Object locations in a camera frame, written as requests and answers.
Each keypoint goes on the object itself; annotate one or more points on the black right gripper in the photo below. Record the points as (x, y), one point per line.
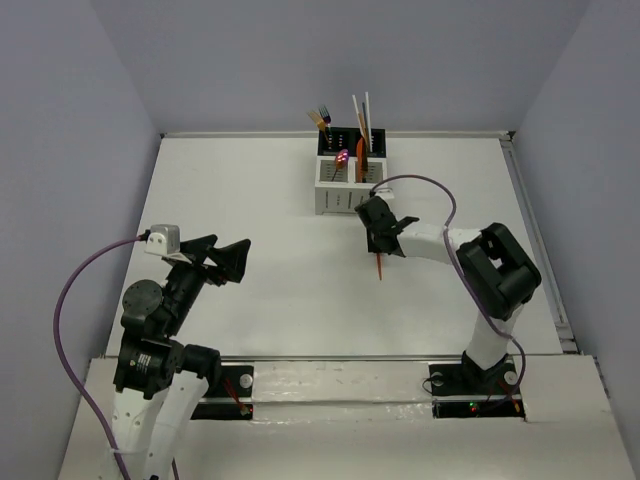
(372, 246)

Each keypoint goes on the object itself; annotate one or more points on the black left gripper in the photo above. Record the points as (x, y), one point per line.
(204, 260)

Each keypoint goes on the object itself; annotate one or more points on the orange plastic spoon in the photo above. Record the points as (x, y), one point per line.
(379, 266)

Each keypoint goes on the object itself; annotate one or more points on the gold metal spoon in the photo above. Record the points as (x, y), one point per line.
(340, 162)

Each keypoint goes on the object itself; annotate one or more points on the iridescent rainbow metal fork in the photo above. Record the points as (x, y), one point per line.
(326, 117)

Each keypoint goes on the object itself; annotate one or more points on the yellow black handled knife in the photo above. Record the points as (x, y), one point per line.
(364, 162)

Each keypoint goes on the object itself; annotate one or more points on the orange red chopstick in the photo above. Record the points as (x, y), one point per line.
(366, 123)

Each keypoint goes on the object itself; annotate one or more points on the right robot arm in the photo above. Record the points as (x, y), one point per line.
(493, 267)

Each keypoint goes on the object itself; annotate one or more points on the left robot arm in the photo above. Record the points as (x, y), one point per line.
(159, 381)

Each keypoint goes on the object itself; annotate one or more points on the white utensil caddy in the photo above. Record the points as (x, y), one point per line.
(339, 191)

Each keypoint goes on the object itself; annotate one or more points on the black utensil caddy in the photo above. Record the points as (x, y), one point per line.
(337, 139)

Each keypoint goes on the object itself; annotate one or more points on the amber plastic fork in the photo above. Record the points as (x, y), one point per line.
(320, 124)

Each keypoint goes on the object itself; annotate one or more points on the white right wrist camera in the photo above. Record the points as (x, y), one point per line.
(385, 193)

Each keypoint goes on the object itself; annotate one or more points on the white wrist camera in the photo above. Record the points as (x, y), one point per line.
(163, 240)
(385, 193)

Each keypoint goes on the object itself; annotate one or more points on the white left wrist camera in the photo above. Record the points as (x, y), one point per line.
(163, 240)

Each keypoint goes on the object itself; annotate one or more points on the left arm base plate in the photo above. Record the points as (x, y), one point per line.
(222, 395)

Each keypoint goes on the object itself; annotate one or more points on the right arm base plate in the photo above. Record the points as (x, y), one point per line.
(454, 397)

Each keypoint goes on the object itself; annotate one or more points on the aluminium table rail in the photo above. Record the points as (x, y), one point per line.
(563, 328)

